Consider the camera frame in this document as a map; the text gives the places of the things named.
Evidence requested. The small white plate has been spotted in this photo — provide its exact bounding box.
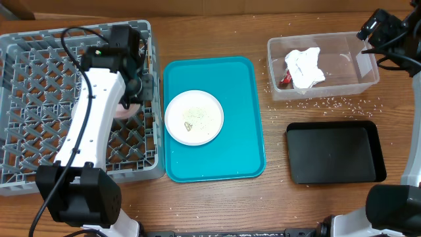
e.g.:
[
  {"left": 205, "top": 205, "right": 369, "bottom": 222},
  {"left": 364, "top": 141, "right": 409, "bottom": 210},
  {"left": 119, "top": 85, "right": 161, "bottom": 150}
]
[{"left": 112, "top": 103, "right": 141, "bottom": 120}]

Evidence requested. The large white plate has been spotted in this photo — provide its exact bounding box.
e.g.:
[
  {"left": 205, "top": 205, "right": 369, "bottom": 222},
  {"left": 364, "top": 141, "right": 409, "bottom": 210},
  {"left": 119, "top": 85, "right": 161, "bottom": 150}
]
[{"left": 164, "top": 90, "right": 224, "bottom": 146}]

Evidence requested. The white napkin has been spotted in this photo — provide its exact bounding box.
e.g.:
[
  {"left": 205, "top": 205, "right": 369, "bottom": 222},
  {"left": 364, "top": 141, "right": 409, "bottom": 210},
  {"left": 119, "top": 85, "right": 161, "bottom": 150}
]
[{"left": 284, "top": 47, "right": 326, "bottom": 90}]

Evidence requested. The red snack wrapper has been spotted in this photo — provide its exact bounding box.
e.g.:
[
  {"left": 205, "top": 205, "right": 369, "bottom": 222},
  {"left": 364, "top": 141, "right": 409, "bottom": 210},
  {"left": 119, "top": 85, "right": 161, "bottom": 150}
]
[{"left": 279, "top": 69, "right": 292, "bottom": 87}]

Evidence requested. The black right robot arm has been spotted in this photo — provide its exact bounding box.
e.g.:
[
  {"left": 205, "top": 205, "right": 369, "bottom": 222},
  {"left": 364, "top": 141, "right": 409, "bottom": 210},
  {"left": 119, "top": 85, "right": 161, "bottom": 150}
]
[{"left": 312, "top": 1, "right": 420, "bottom": 236}]

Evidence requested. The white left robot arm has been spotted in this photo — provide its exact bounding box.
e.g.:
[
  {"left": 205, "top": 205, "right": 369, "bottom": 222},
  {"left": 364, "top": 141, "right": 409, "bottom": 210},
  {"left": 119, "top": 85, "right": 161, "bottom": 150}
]
[{"left": 28, "top": 25, "right": 147, "bottom": 236}]

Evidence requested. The grey dishwasher rack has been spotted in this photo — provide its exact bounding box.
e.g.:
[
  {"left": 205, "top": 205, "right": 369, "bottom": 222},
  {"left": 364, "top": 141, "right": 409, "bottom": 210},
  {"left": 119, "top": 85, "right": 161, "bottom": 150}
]
[{"left": 1, "top": 20, "right": 165, "bottom": 196}]

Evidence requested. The clear plastic bin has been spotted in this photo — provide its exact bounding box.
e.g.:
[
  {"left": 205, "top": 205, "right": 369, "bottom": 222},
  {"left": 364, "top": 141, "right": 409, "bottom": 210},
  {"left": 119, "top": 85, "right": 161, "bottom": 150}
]
[{"left": 267, "top": 32, "right": 380, "bottom": 101}]

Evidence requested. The black tray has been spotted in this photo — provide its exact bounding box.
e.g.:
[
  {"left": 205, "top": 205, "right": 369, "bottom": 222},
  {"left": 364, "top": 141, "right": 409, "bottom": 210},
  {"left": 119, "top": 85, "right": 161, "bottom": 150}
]
[{"left": 286, "top": 120, "right": 387, "bottom": 184}]

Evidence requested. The teal plastic tray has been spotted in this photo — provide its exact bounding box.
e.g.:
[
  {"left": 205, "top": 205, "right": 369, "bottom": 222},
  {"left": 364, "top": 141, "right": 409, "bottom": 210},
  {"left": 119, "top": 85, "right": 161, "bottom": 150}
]
[{"left": 163, "top": 56, "right": 266, "bottom": 183}]

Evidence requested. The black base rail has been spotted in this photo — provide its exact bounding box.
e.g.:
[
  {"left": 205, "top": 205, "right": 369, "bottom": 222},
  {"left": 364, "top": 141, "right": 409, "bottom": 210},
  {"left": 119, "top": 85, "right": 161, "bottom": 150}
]
[{"left": 145, "top": 228, "right": 316, "bottom": 237}]

